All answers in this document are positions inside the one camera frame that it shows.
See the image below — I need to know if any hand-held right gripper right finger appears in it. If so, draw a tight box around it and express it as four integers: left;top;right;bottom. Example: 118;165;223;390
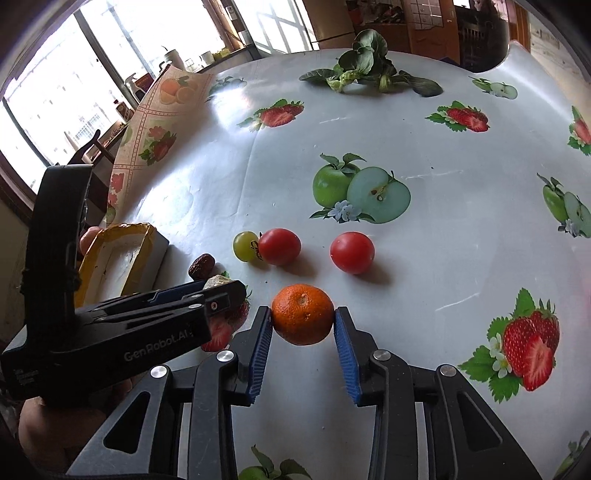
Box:
333;306;544;480

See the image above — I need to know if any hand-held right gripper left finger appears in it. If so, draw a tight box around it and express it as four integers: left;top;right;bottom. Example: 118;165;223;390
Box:
67;305;274;480

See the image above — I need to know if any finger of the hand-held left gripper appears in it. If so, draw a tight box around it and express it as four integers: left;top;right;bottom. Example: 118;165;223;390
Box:
92;280;248;324
99;280;207;309

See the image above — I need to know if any orange mandarin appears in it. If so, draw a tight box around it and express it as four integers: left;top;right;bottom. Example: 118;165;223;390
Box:
271;283;335;346

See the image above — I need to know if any white foam tray yellow rim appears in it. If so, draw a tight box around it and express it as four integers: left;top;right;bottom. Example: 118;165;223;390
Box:
76;222;171;308

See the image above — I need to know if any person's left hand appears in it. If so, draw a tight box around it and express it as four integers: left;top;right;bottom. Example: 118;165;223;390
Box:
18;375;140;472

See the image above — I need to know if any dark red date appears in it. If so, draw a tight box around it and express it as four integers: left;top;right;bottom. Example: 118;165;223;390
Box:
188;254;216;280

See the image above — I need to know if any green grape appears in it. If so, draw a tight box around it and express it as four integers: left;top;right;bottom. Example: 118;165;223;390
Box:
233;231;260;263

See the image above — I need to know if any red cherry tomato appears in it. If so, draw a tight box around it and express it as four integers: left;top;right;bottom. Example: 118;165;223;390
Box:
329;232;375;275
257;228;302;267

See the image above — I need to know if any dark wooden chair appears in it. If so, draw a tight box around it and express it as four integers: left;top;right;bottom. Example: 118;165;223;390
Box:
55;129;116;208

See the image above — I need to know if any fruit printed tablecloth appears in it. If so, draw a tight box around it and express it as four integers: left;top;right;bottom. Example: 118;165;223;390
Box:
106;46;591;480

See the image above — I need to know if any white spray bottle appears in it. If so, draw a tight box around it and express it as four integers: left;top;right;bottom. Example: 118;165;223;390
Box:
124;74;146;105

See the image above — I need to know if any green bok choy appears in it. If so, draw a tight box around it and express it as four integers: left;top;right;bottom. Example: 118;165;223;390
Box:
299;28;444;97

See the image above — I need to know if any wooden glass cabinet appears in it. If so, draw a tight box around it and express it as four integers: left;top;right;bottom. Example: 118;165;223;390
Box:
300;0;462;51

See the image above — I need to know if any slatted wooden chair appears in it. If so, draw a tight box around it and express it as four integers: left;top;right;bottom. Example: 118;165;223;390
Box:
457;14;505;65

